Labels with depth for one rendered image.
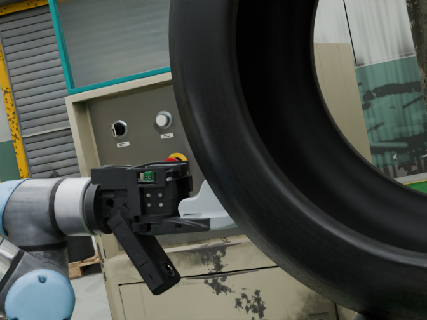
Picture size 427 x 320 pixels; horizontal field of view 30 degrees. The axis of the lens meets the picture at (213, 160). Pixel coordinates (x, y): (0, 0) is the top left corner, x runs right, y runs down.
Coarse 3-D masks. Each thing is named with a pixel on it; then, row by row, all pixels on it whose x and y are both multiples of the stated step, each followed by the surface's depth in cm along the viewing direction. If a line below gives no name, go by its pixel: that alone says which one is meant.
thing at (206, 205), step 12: (204, 192) 93; (180, 204) 94; (192, 204) 94; (204, 204) 93; (216, 204) 93; (180, 216) 95; (192, 216) 94; (204, 216) 93; (216, 216) 93; (228, 216) 92; (216, 228) 92; (228, 228) 93
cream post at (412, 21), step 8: (408, 0) 108; (416, 0) 108; (424, 0) 107; (408, 8) 109; (416, 8) 108; (424, 8) 108; (408, 16) 109; (416, 16) 108; (424, 16) 108; (416, 24) 108; (424, 24) 108; (416, 32) 108; (424, 32) 108; (416, 40) 108; (424, 40) 108; (416, 48) 109; (424, 48) 108; (416, 56) 109; (424, 56) 108; (424, 64) 108; (424, 72) 109; (424, 80) 109; (424, 88) 109; (424, 96) 109
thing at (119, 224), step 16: (112, 224) 98; (128, 224) 98; (128, 240) 98; (144, 240) 98; (128, 256) 98; (144, 256) 97; (160, 256) 99; (144, 272) 97; (160, 272) 97; (176, 272) 99; (160, 288) 97
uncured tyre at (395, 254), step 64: (192, 0) 80; (256, 0) 103; (192, 64) 81; (256, 64) 105; (192, 128) 84; (256, 128) 102; (320, 128) 106; (256, 192) 80; (320, 192) 104; (384, 192) 103; (320, 256) 78; (384, 256) 75
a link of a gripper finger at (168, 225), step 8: (152, 224) 95; (160, 224) 94; (168, 224) 93; (176, 224) 93; (184, 224) 92; (192, 224) 93; (200, 224) 93; (208, 224) 92; (152, 232) 94; (160, 232) 94; (168, 232) 93; (176, 232) 93; (184, 232) 93
